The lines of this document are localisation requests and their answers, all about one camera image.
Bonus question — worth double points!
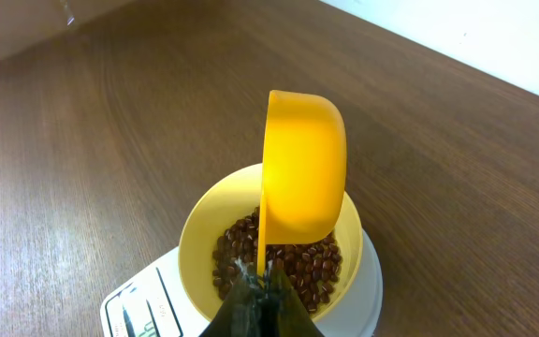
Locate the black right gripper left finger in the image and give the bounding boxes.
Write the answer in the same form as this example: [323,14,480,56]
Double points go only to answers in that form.
[200,261,263,337]

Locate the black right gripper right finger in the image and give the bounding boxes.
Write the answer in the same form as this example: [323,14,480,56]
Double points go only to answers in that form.
[262,269,324,337]

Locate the red beans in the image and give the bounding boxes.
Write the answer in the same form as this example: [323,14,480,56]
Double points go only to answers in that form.
[212,208,343,315]

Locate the orange measuring scoop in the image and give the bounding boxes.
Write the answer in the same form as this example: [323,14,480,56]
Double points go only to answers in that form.
[256,90,347,275]

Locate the yellow plastic bowl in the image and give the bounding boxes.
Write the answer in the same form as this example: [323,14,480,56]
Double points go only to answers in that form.
[178,164,365,323]

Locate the white digital kitchen scale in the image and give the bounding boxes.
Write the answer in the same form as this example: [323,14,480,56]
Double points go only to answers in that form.
[100,236,383,337]

